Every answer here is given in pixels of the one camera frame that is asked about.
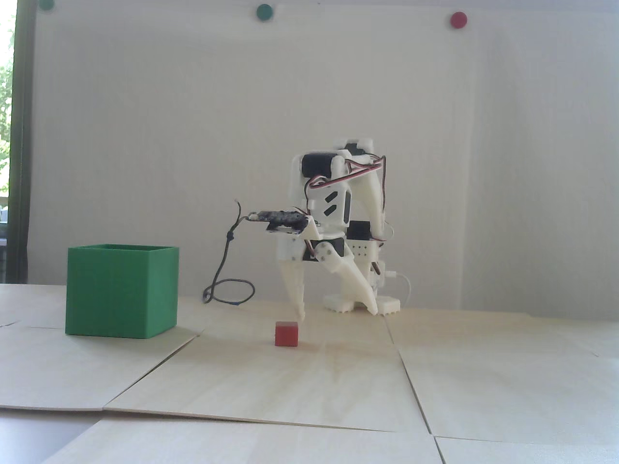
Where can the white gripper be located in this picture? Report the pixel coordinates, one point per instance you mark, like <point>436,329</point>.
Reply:
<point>296,252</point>

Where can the red block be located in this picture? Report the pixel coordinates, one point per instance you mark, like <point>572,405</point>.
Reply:
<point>287,334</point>

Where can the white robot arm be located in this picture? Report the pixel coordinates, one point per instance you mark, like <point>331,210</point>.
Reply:
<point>372,193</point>

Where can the green box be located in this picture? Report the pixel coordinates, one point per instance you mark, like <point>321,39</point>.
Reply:
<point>121,295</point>

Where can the green round magnet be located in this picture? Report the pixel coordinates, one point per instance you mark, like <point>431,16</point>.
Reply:
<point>264,11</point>
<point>47,4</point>

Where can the red round magnet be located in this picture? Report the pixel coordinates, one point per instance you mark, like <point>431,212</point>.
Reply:
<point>458,20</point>

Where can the black wrist camera board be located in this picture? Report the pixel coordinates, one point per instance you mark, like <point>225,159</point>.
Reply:
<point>283,218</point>

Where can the dark window frame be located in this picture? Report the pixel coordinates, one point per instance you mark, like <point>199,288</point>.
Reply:
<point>22,145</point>

